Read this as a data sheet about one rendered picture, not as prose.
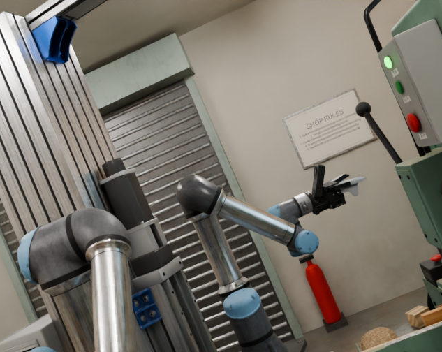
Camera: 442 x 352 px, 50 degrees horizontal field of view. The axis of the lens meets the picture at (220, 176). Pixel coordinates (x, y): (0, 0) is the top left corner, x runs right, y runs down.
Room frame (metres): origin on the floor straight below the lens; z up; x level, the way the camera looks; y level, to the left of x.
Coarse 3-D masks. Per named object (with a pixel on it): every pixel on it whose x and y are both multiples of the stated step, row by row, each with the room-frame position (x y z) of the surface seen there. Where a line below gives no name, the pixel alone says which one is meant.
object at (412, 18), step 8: (424, 0) 0.65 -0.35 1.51; (432, 0) 0.62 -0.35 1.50; (440, 0) 0.61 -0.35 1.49; (416, 8) 0.68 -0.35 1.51; (424, 8) 0.66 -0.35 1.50; (432, 8) 0.63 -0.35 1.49; (440, 8) 0.61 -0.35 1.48; (408, 16) 0.71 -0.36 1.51; (416, 16) 0.69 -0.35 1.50; (424, 16) 0.67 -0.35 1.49; (432, 16) 0.64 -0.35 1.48; (440, 16) 0.62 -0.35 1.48; (400, 24) 0.76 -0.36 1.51; (408, 24) 0.73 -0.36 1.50; (416, 24) 0.70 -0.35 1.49; (440, 24) 0.63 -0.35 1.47; (392, 32) 0.80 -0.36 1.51; (400, 32) 0.77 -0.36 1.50
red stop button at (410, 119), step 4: (408, 116) 0.68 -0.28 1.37; (412, 116) 0.68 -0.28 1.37; (408, 120) 0.69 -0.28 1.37; (412, 120) 0.68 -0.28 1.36; (416, 120) 0.67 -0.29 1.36; (408, 124) 0.69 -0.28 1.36; (412, 124) 0.68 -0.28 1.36; (416, 124) 0.67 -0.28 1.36; (412, 128) 0.69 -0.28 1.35; (416, 128) 0.68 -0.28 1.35; (416, 132) 0.69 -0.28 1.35
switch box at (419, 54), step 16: (416, 32) 0.64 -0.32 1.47; (432, 32) 0.63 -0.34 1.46; (384, 48) 0.69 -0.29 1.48; (400, 48) 0.64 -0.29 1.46; (416, 48) 0.64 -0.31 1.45; (432, 48) 0.64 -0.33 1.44; (384, 64) 0.72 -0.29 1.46; (400, 64) 0.65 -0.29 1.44; (416, 64) 0.64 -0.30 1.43; (432, 64) 0.64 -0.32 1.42; (416, 80) 0.64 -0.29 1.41; (432, 80) 0.64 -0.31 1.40; (400, 96) 0.71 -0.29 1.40; (416, 96) 0.65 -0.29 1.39; (432, 96) 0.64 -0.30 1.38; (416, 112) 0.67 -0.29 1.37; (432, 112) 0.64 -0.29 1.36; (432, 128) 0.64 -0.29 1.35; (432, 144) 0.67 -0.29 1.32
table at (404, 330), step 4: (408, 324) 1.17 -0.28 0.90; (396, 328) 1.17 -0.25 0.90; (400, 328) 1.16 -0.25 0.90; (404, 328) 1.15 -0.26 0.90; (408, 328) 1.14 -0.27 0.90; (412, 328) 1.14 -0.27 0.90; (416, 328) 1.13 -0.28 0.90; (420, 328) 1.12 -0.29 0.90; (396, 332) 1.15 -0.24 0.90; (400, 332) 1.14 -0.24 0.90; (404, 332) 1.13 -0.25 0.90; (408, 332) 1.12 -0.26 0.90; (400, 336) 1.12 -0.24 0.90; (356, 344) 1.18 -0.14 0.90; (360, 348) 1.15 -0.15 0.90
